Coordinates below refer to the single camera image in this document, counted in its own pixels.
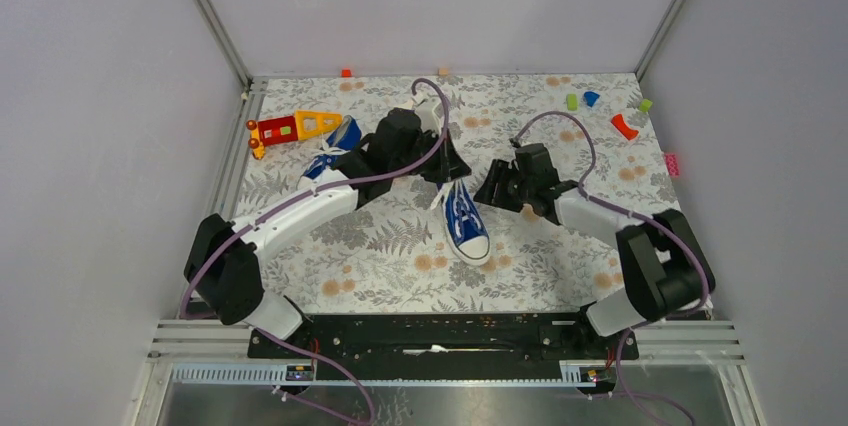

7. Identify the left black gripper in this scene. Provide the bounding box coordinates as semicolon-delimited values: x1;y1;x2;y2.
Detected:
390;126;470;183

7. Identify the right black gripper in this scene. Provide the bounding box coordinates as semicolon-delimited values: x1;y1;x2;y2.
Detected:
472;159;535;213

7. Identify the blue sneaker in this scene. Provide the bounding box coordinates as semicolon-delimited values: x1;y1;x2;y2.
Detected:
430;179;491;266
297;115;362;189

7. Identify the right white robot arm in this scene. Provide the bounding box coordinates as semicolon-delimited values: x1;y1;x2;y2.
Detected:
474;143;715;358

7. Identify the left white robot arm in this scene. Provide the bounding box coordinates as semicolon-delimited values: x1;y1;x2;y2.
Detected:
184;108;471;357

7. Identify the floral table mat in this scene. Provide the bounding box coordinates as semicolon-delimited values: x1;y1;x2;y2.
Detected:
261;73;678;314

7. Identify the green small block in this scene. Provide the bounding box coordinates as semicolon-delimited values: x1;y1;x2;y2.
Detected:
566;93;579;111

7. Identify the blue wedge block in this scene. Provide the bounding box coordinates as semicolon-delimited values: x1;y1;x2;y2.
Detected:
583;91;600;107

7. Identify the red arch block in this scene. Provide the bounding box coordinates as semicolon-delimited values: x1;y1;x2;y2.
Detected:
610;113;639;141

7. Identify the green corner block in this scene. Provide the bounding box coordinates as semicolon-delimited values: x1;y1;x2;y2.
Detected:
638;99;653;113

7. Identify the pink lego brick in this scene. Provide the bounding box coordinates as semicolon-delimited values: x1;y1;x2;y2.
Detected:
664;153;681;178

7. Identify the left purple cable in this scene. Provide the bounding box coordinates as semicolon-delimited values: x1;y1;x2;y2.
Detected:
178;77;452;426

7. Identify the red yellow toy frame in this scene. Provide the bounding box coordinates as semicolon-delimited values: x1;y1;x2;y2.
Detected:
245;110;343;160

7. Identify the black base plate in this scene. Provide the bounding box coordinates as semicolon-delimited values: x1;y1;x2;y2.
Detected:
247;313;648;372

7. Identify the grey slotted cable duct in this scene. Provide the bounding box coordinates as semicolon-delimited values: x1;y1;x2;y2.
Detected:
171;360;615;388

